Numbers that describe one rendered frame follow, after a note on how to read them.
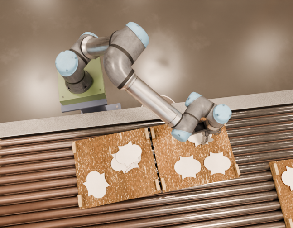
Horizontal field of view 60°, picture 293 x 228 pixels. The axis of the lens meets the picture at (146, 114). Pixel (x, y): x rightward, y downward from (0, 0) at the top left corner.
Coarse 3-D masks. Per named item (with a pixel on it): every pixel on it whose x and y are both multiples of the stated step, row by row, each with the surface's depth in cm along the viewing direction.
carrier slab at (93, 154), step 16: (144, 128) 138; (80, 144) 135; (96, 144) 135; (112, 144) 135; (144, 144) 136; (80, 160) 133; (96, 160) 133; (144, 160) 133; (80, 176) 130; (112, 176) 130; (128, 176) 130; (144, 176) 130; (80, 192) 128; (112, 192) 128; (128, 192) 128; (144, 192) 128; (160, 192) 128; (80, 208) 125
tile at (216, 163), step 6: (210, 156) 133; (216, 156) 133; (222, 156) 133; (204, 162) 132; (210, 162) 132; (216, 162) 132; (222, 162) 132; (228, 162) 132; (210, 168) 131; (216, 168) 131; (222, 168) 131; (228, 168) 131
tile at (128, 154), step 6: (120, 150) 132; (126, 150) 132; (132, 150) 132; (138, 150) 132; (120, 156) 131; (126, 156) 131; (132, 156) 131; (138, 156) 131; (120, 162) 130; (126, 162) 130; (132, 162) 130
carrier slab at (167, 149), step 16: (160, 128) 138; (224, 128) 139; (160, 144) 136; (176, 144) 136; (192, 144) 136; (208, 144) 136; (224, 144) 136; (160, 160) 133; (176, 160) 133; (160, 176) 131; (176, 176) 131; (208, 176) 131; (224, 176) 131
